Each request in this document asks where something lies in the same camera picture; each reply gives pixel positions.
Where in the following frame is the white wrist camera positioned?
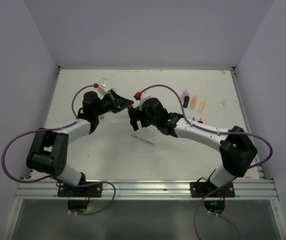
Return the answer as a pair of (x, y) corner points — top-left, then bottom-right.
(139, 91), (151, 111)
(97, 78), (109, 97)

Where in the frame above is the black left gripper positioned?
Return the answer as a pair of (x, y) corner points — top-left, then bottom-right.
(94, 89), (134, 117)

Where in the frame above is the pastel peach highlighter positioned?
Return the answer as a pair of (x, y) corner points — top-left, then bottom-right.
(189, 95), (197, 111)

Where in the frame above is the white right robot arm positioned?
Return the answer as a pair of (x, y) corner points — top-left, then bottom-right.
(128, 97), (258, 197)

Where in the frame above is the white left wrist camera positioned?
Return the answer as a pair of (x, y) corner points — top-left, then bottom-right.
(97, 78), (109, 97)

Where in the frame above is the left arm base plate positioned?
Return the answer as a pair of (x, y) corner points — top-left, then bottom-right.
(55, 176), (103, 213)

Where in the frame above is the pastel yellow highlighter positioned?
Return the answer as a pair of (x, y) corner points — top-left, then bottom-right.
(197, 98), (206, 113)

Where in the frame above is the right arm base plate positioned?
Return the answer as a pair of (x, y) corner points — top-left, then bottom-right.
(189, 175), (235, 213)

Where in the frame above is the aluminium front rail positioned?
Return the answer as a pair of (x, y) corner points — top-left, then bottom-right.
(14, 179), (278, 201)

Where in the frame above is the orange cap black highlighter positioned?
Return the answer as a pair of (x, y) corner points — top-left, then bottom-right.
(197, 118), (204, 124)

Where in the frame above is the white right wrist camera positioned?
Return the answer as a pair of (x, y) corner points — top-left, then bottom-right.
(139, 91), (151, 111)

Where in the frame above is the thin grey pen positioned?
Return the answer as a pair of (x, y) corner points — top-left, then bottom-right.
(129, 134), (155, 146)

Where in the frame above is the green cap black highlighter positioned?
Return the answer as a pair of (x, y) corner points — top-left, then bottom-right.
(183, 93), (190, 109)

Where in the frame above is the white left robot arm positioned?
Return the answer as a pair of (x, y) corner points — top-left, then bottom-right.
(26, 89), (134, 197)

